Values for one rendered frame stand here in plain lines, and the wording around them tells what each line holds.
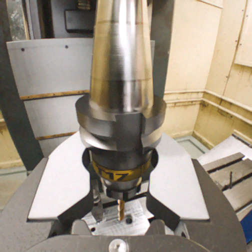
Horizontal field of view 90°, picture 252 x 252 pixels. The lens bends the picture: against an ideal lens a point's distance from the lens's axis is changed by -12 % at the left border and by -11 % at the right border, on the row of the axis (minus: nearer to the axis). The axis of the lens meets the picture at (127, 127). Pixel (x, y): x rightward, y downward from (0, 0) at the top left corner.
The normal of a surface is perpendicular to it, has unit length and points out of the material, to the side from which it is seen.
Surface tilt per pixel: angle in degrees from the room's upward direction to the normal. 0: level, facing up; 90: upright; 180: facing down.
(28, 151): 90
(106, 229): 0
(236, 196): 0
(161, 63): 90
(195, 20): 90
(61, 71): 90
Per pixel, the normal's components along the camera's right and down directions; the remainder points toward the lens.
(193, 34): 0.33, 0.48
